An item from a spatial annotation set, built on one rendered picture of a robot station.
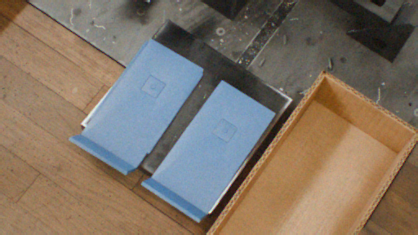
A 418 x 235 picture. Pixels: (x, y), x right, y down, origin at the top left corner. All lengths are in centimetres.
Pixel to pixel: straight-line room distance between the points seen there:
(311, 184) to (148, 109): 19
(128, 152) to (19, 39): 19
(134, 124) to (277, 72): 18
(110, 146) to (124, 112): 4
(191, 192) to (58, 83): 20
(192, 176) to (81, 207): 12
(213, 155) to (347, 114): 16
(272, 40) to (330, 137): 13
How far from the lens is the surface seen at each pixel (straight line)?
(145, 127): 84
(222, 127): 84
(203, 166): 83
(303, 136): 87
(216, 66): 88
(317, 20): 94
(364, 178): 87
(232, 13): 91
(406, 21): 87
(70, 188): 85
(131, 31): 92
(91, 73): 90
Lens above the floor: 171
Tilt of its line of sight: 68 degrees down
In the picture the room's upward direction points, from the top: 9 degrees clockwise
